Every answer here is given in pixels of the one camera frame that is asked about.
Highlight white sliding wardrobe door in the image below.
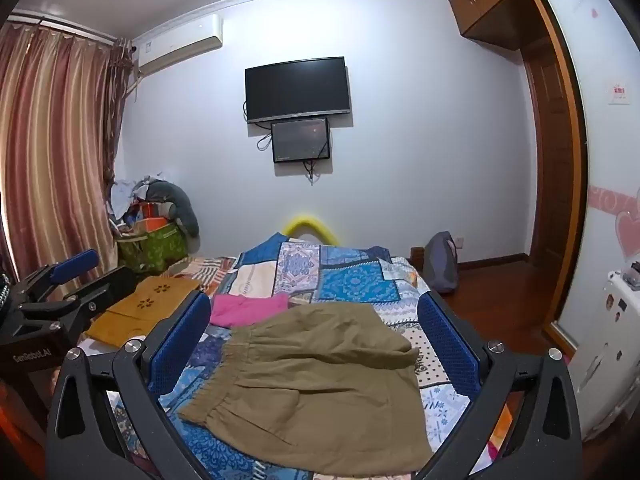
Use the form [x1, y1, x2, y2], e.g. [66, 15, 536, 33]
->
[531, 0, 640, 346]

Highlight pink heart sticker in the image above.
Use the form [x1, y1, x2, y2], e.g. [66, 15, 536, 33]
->
[614, 210, 640, 261]

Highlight pile of pale clothes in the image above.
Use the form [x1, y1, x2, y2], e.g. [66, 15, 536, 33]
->
[107, 174, 168, 226]

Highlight yellow foam tube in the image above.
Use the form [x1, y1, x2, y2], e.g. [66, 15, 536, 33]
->
[281, 214, 340, 247]

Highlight pink garment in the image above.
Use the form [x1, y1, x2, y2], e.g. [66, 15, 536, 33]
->
[209, 294, 291, 330]

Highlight mustard yellow garment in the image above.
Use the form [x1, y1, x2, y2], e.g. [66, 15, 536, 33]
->
[86, 276, 201, 348]

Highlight red white sticker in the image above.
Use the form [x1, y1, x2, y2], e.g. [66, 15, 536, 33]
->
[607, 80, 632, 106]

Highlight white air conditioner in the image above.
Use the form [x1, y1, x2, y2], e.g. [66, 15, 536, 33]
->
[131, 14, 224, 74]

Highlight striped pink curtain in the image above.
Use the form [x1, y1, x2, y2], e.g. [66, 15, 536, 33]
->
[0, 14, 135, 281]

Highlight wooden overhead cabinet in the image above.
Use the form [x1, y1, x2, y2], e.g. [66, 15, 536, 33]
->
[448, 0, 536, 52]

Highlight grey plush toy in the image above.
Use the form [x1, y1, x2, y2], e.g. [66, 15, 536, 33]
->
[145, 180, 202, 238]

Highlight white appliance with stickers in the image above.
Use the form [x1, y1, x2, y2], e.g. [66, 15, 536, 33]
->
[567, 262, 640, 443]

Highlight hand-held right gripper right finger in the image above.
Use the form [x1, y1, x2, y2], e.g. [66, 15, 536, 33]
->
[415, 290, 584, 480]

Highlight brown wooden door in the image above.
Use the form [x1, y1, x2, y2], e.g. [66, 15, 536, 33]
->
[520, 35, 576, 326]

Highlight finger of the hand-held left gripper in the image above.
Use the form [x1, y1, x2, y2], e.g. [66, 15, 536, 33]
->
[14, 266, 139, 332]
[17, 249, 100, 307]

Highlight patchwork printed bed sheet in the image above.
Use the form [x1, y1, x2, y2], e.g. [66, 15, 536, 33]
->
[75, 232, 516, 480]

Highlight orange blanket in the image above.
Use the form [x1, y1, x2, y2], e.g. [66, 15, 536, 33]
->
[480, 390, 518, 471]

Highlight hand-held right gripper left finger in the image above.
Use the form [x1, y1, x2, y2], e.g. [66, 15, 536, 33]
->
[46, 291, 212, 480]

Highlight black wall television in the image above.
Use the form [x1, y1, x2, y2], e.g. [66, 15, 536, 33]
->
[244, 56, 351, 125]

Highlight olive green pants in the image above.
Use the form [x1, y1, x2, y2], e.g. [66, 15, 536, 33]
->
[177, 302, 435, 475]

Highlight grey backpack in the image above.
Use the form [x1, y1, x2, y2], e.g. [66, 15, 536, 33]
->
[423, 231, 460, 295]

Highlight green printed bag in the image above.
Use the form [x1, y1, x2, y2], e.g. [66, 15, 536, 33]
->
[116, 222, 189, 275]

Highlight small black monitor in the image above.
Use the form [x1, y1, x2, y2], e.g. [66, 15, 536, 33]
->
[271, 117, 332, 164]

